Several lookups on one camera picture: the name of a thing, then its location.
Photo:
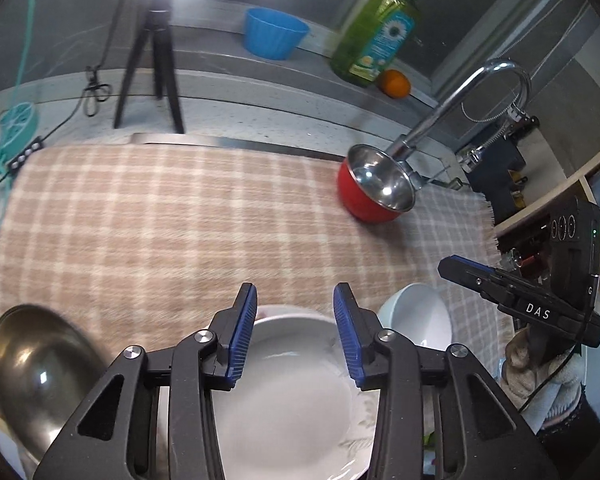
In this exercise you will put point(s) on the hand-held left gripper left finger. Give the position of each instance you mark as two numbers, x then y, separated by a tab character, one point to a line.
242	330

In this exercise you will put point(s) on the large steel bowl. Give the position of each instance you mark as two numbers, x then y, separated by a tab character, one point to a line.
40	375

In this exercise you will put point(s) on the round teal power strip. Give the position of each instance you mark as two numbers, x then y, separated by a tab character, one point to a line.
20	120

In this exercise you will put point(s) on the white ceramic bowl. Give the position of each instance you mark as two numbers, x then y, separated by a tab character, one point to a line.
415	315

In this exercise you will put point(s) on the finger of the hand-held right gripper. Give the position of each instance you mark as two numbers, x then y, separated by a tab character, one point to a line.
472	272

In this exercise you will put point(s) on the blue plastic cup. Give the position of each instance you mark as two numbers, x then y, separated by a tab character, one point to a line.
272	35

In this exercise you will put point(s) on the black tripod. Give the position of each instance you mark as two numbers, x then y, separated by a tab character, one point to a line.
161	35

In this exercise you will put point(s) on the dark knife block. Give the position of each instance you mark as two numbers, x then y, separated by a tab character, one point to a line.
502	160

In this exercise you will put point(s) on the wooden shelf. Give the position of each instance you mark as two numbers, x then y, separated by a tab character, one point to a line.
587	180

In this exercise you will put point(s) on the beige checked cloth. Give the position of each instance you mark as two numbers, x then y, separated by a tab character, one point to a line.
155	220

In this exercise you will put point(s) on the small red steel bowl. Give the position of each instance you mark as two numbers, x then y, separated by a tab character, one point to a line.
375	185

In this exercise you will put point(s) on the person's right hand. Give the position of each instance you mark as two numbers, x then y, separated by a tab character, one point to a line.
525	360

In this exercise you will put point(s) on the white plate with leaf print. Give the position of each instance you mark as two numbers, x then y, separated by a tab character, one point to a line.
285	385

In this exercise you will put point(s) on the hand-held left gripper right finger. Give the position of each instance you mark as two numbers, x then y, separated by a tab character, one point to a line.
347	335

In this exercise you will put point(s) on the chrome faucet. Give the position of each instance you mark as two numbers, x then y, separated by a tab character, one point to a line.
430	120

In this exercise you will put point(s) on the green dish soap bottle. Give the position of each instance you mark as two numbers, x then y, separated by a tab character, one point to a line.
375	35

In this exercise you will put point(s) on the orange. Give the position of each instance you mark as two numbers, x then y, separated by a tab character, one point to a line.
395	83

